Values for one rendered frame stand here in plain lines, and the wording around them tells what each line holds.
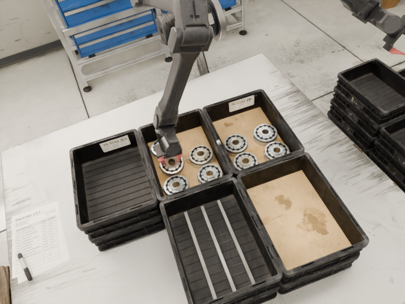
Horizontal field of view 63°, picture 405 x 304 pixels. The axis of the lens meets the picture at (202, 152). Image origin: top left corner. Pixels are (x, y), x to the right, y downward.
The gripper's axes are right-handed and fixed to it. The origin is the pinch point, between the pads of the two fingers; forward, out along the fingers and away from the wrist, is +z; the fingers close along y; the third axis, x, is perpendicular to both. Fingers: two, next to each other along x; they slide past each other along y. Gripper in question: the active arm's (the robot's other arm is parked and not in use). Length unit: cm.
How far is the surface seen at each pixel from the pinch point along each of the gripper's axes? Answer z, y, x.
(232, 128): 4.1, 31.7, 11.7
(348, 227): 1, 49, -51
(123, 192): 6.1, -22.7, -2.4
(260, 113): 3.7, 47.2, 15.1
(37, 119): 83, -94, 166
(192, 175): 5.5, 6.5, -6.2
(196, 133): 4.3, 15.7, 15.7
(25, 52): 70, -100, 267
